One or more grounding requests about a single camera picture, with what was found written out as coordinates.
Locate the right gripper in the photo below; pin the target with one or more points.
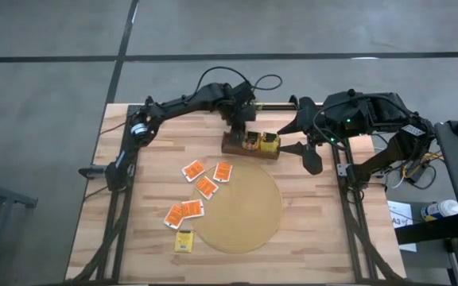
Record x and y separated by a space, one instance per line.
328 125

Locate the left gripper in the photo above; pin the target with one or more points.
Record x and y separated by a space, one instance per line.
239 113

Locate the brown wooden compartment box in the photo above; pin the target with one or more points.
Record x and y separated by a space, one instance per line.
249 154

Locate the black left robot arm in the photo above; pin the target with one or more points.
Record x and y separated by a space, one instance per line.
181 105

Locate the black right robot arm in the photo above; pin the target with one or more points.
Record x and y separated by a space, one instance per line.
392 111

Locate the round woven placemat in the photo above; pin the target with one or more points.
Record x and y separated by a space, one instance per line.
241 214

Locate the black power supply box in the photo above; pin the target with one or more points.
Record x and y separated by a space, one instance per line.
416 175

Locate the white paper sheet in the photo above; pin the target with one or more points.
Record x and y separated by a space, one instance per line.
398 208

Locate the white wipes canister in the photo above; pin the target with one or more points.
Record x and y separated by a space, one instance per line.
439 210

